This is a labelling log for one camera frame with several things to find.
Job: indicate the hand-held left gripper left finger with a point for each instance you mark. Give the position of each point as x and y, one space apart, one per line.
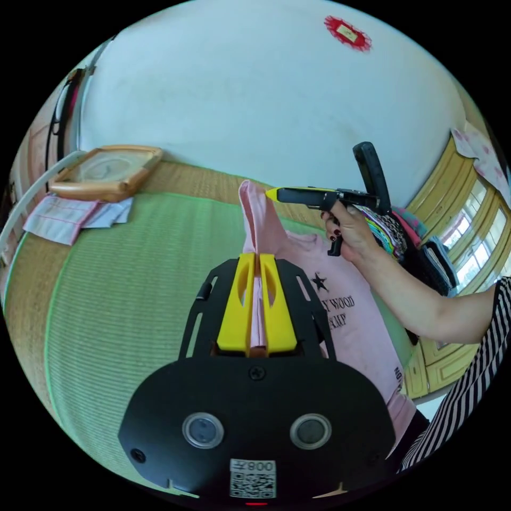
236 319

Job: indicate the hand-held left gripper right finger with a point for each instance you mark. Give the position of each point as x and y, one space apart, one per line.
280 319

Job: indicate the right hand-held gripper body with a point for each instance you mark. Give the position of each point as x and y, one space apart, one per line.
343 203

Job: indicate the pink long sleeve shirt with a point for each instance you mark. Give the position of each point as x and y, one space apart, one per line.
359 319

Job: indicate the person's right forearm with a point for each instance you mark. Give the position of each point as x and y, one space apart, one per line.
419 299

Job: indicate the person's right hand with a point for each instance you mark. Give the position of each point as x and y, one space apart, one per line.
351 233

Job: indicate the pile of clothes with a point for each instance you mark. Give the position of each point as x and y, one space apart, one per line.
415 243

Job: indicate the bed with green woven mat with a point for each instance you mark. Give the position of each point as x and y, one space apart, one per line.
119 299

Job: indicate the yellow framed window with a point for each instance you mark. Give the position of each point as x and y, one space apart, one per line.
459 247

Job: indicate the pink floral curtain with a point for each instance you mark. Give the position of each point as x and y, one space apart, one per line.
479 155

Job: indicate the folded pale checked cloth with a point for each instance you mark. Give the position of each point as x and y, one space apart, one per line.
76 215

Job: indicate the person's body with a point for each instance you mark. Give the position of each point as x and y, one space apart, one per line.
471 379

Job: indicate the red paper wall ornament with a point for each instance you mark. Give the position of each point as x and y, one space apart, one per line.
348 32

